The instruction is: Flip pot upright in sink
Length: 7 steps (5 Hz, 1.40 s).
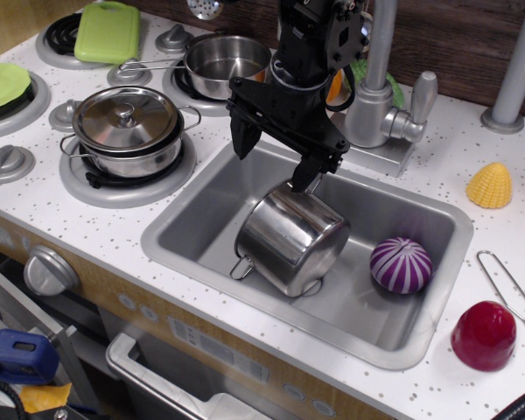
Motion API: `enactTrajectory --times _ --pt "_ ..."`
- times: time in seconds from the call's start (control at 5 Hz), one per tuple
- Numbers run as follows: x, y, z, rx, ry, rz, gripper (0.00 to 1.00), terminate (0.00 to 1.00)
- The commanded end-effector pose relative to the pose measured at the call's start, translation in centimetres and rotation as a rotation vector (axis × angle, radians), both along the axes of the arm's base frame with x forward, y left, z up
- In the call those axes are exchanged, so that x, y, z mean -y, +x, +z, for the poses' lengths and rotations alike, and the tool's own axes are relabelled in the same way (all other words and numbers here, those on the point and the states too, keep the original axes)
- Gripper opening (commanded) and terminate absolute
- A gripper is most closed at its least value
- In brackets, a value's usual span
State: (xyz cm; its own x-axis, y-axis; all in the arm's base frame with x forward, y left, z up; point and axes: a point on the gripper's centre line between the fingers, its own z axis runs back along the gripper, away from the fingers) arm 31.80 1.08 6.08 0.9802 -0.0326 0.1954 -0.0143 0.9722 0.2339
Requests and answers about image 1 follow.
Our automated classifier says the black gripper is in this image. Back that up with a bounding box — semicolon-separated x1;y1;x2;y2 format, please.
227;78;349;193

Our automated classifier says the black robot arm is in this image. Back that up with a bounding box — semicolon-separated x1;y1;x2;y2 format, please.
227;1;366;193

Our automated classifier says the steel pot with lid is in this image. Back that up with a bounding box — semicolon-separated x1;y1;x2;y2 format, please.
59;86;189;179

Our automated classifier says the grey metal sink basin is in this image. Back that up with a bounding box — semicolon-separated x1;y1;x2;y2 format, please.
142;143;473;370

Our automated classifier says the orange toy fruit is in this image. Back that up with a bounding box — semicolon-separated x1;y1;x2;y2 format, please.
326;70;344;104

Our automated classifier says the silver toy faucet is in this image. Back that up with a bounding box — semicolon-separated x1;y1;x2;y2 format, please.
341;0;438;177

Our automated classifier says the green toy vegetable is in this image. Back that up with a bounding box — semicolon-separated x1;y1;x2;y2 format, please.
350;59;405;109

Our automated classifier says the grey stove knob back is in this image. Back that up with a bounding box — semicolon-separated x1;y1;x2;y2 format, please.
155;24;193;54

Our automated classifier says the grey stove knob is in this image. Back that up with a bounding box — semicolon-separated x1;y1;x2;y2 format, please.
155;24;193;54
107;58;152;87
0;144;35;184
48;99;81;132

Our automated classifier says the slotted metal spoon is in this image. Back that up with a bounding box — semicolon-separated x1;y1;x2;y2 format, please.
186;0;223;21

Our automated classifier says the grey stove knob centre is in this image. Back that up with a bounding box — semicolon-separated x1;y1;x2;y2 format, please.
107;58;152;87

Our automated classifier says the purple striped toy onion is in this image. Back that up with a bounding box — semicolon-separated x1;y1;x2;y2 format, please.
369;237;433;295

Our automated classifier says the green cutting board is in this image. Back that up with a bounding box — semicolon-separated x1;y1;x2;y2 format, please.
74;1;141;64

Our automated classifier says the yellow toy corn piece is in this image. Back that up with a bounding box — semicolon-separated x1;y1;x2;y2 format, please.
465;163;513;209

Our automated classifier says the grey stove knob middle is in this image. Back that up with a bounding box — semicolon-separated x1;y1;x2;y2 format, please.
48;99;81;132

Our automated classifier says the grey support pole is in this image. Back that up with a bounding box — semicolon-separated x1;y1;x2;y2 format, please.
480;18;525;135

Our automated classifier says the black coil burner back left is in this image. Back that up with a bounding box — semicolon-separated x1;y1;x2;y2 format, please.
45;13;81;56

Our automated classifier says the grey oven knob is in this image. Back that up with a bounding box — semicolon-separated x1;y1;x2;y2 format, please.
24;245;80;297

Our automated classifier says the grey stove knob front left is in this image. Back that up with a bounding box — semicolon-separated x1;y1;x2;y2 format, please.
0;144;35;184

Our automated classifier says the red toy fruit half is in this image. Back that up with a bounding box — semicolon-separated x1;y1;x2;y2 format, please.
451;301;517;372

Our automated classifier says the green plate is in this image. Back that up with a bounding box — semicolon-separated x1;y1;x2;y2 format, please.
0;63;31;107

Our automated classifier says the blue clamp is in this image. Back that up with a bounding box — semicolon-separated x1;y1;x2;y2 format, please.
0;329;60;385

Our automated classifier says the yellow cloth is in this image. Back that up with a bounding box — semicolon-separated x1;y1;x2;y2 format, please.
18;383;73;414

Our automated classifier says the steel saucepan with wire handle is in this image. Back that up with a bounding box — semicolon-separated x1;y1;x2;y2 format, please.
117;35;271;100

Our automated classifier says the wire whisk handle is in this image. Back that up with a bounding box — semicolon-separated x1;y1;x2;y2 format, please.
476;249;525;327

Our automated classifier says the silver oven door handle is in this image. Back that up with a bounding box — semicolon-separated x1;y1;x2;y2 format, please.
106;333;232;419

